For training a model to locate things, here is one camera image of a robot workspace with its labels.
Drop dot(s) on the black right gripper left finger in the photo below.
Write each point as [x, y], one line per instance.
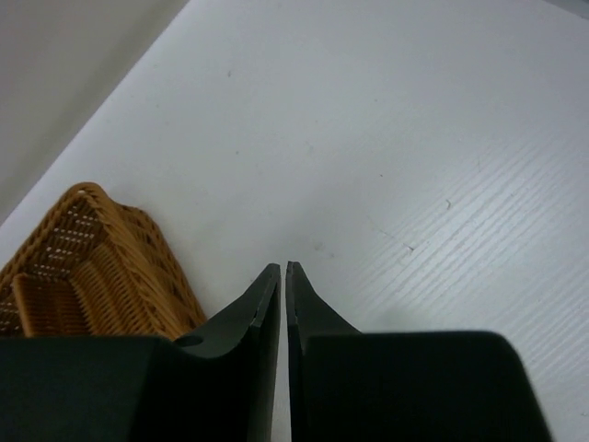
[215, 383]

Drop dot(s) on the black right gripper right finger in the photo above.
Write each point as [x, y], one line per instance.
[346, 385]

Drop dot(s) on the wicker divided basket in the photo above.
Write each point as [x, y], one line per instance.
[93, 266]

